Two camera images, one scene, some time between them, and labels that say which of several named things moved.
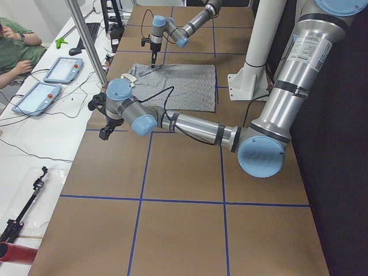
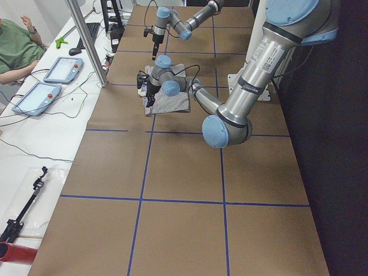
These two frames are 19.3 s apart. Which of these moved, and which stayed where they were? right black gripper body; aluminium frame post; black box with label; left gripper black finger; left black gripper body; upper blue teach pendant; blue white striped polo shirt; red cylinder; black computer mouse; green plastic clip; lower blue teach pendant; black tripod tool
Moved: right black gripper body; left black gripper body; left gripper black finger; blue white striped polo shirt
Stayed: upper blue teach pendant; green plastic clip; aluminium frame post; black computer mouse; red cylinder; black box with label; black tripod tool; lower blue teach pendant
